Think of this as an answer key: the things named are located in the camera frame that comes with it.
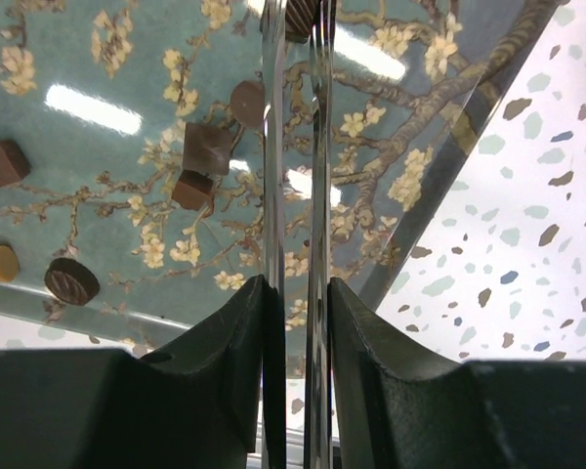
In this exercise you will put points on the dark rectangular chocolate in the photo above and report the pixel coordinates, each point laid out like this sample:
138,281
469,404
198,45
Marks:
193,190

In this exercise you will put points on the floral blue serving tray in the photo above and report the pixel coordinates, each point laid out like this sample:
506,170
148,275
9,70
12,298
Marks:
97,95

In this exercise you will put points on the dark ridged square chocolate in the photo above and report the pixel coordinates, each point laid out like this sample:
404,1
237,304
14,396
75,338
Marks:
299,20

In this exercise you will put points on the dark round flat chocolate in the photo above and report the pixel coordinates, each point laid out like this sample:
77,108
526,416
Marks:
247,103

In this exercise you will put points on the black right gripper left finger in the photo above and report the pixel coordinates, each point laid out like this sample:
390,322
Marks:
193,403

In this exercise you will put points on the dark cube chocolate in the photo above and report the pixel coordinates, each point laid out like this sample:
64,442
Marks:
207,149

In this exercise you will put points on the metal serving tongs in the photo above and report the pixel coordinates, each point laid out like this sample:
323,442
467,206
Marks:
318,445

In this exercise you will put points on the brown cube chocolate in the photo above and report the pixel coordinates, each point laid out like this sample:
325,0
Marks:
14,166

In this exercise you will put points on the dark ridged oval chocolate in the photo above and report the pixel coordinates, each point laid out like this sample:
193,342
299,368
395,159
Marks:
71,282

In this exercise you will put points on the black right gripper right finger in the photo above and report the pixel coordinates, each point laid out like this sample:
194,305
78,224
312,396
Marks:
401,405

